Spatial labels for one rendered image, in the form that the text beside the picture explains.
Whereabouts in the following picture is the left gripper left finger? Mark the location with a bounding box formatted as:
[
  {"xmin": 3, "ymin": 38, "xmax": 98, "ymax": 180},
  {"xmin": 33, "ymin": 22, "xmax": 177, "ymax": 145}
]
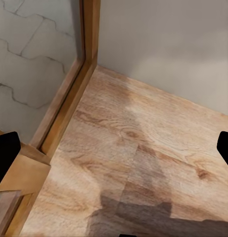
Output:
[{"xmin": 0, "ymin": 131, "xmax": 21, "ymax": 183}]

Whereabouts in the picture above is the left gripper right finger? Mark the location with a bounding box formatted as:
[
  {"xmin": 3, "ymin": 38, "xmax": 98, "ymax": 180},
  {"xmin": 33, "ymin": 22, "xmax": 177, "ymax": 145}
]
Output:
[{"xmin": 217, "ymin": 131, "xmax": 228, "ymax": 164}]

